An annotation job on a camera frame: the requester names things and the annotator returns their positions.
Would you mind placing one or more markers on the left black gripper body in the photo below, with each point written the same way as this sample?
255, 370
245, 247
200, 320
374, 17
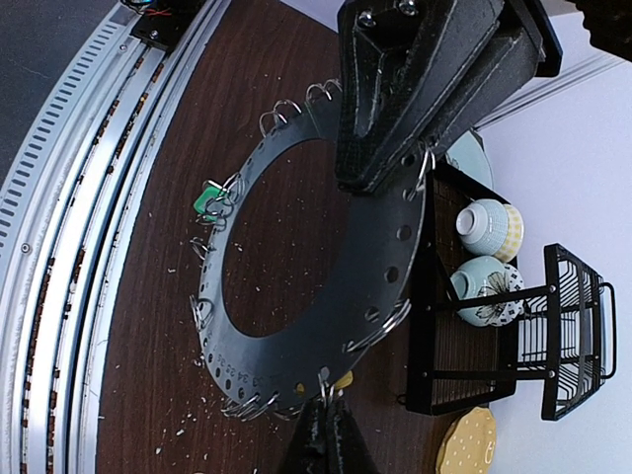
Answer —
439, 64

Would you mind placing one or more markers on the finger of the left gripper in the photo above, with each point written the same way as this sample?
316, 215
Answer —
505, 64
400, 60

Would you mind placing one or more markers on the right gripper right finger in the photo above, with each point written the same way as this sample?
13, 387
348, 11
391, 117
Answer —
347, 451

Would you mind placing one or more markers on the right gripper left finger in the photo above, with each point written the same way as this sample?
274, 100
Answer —
307, 450

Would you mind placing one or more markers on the light blue plate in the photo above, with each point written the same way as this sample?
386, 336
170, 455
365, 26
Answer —
467, 154

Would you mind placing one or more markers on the yellow dotted plate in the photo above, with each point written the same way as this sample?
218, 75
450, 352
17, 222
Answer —
469, 444

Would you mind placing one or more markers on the light blue ribbed bowl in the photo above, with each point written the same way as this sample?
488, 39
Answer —
482, 226

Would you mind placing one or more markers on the cream patterned bowl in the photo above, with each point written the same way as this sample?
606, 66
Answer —
514, 237

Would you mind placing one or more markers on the light blue floral bowl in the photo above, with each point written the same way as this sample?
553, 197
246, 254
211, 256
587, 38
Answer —
480, 277

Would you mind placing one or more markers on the dotted white bowl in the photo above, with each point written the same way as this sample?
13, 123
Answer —
511, 309

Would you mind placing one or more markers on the green key tag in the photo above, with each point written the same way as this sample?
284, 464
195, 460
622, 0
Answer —
211, 193

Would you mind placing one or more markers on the left aluminium frame post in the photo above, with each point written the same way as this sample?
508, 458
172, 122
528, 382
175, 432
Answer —
540, 90

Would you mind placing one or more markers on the black wire dish rack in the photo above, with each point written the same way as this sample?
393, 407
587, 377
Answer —
477, 330

